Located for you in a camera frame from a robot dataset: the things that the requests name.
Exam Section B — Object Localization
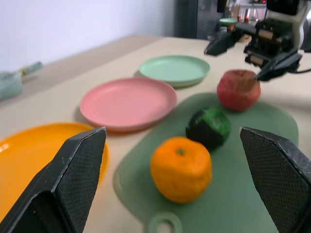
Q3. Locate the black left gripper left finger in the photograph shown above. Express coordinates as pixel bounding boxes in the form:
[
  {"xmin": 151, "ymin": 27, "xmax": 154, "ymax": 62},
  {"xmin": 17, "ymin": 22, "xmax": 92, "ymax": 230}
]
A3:
[{"xmin": 0, "ymin": 126, "xmax": 108, "ymax": 233}]

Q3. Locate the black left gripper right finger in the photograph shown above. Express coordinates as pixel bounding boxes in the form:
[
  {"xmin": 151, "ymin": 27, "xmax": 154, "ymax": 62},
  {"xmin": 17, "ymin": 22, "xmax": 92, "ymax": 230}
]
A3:
[{"xmin": 239, "ymin": 126, "xmax": 311, "ymax": 233}]

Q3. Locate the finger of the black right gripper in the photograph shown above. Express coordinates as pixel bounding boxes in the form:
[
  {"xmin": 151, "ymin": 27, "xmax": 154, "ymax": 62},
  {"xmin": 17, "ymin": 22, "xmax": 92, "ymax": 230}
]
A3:
[
  {"xmin": 204, "ymin": 22, "xmax": 256, "ymax": 57},
  {"xmin": 257, "ymin": 51, "xmax": 303, "ymax": 82}
]

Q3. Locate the orange plate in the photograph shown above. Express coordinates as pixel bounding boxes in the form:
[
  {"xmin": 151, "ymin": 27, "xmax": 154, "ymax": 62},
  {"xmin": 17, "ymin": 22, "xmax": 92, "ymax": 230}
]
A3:
[{"xmin": 0, "ymin": 122, "xmax": 110, "ymax": 219}]

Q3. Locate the light green plate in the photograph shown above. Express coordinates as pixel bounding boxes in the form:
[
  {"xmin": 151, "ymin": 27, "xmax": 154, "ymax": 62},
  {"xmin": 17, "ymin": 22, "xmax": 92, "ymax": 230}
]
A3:
[{"xmin": 138, "ymin": 55, "xmax": 211, "ymax": 88}]

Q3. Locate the dark green fruit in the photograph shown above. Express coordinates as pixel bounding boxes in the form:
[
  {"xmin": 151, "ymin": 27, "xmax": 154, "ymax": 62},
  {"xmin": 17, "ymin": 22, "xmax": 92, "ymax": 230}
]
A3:
[{"xmin": 185, "ymin": 107, "xmax": 232, "ymax": 152}]

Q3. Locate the orange fruit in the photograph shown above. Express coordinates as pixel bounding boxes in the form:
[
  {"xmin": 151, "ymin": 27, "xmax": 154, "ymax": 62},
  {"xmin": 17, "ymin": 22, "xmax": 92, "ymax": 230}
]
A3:
[{"xmin": 150, "ymin": 136, "xmax": 212, "ymax": 204}]

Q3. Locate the pink plate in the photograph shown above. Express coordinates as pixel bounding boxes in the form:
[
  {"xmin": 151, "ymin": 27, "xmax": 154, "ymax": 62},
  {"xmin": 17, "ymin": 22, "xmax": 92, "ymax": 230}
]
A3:
[{"xmin": 79, "ymin": 77, "xmax": 178, "ymax": 133}]

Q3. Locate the small green bowl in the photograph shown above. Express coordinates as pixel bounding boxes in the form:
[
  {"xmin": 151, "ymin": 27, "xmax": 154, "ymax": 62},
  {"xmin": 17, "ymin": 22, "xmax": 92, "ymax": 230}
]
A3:
[{"xmin": 219, "ymin": 17, "xmax": 238, "ymax": 27}]

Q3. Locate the dark cabinet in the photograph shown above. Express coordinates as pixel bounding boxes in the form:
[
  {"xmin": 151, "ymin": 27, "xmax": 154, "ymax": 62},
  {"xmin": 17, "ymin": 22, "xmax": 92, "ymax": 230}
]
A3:
[{"xmin": 173, "ymin": 0, "xmax": 225, "ymax": 40}]

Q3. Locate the red apple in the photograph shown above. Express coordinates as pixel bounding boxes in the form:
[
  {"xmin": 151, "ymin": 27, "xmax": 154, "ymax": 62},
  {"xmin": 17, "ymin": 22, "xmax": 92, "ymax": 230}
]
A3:
[{"xmin": 216, "ymin": 69, "xmax": 262, "ymax": 112}]

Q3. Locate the green cutting board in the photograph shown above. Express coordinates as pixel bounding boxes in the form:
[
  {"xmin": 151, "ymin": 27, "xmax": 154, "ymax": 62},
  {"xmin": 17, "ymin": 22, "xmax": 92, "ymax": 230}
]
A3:
[{"xmin": 113, "ymin": 92, "xmax": 299, "ymax": 233}]

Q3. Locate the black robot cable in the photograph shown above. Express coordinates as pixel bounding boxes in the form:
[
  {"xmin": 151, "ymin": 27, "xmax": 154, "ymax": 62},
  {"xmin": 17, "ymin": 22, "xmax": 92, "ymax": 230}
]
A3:
[{"xmin": 290, "ymin": 67, "xmax": 311, "ymax": 74}]

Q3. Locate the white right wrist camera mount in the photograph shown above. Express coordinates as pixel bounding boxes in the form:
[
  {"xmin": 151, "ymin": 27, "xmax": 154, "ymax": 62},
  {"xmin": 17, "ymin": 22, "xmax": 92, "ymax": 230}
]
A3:
[{"xmin": 266, "ymin": 0, "xmax": 311, "ymax": 53}]

